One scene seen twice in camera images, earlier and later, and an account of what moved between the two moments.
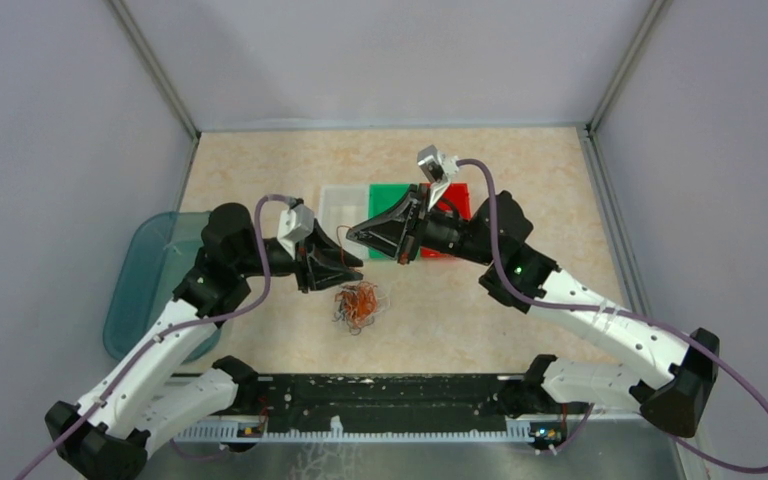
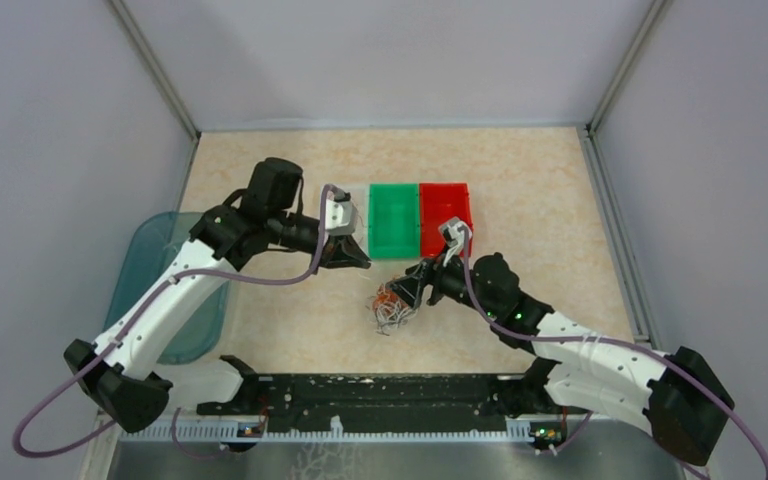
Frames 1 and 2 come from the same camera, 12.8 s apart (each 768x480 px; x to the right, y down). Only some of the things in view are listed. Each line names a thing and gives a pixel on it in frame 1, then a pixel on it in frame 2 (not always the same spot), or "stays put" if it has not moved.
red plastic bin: x=454 y=198 stays put
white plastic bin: x=341 y=207 stays put
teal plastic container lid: x=163 y=253 stays put
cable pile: x=358 y=305 → x=390 y=311
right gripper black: x=400 y=231 → x=432 y=271
